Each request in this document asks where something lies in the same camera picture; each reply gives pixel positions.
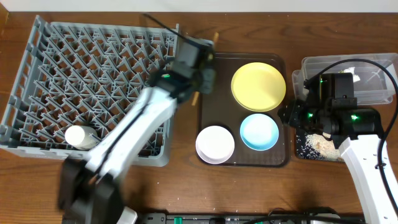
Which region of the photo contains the food scraps rice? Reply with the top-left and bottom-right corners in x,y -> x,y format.
295,130 -> 343,162

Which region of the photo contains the wooden chopstick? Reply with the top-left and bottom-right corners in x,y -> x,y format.
213,32 -> 219,45
192,91 -> 200,106

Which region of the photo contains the light blue bowl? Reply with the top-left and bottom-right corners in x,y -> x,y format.
239,113 -> 279,151

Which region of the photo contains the white cup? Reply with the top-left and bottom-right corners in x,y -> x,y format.
65,125 -> 97,151

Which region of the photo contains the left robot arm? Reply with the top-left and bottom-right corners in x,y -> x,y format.
57,37 -> 216,223

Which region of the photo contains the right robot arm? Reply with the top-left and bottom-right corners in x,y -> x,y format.
277,73 -> 397,223

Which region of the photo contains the black waste tray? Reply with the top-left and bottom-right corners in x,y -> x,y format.
293,102 -> 386,164

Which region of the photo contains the grey plastic dishwasher rack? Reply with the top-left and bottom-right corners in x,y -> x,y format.
1,17 -> 180,160

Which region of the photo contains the yellow plate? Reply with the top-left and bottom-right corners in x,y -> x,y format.
231,62 -> 286,112

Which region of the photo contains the dark brown serving tray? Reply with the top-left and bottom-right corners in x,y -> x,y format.
198,53 -> 290,167

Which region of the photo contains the white bowl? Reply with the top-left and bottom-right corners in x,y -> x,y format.
195,126 -> 235,164

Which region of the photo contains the clear plastic bin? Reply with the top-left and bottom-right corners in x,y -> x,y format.
292,53 -> 397,105

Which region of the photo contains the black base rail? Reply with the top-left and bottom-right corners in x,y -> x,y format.
136,207 -> 366,224

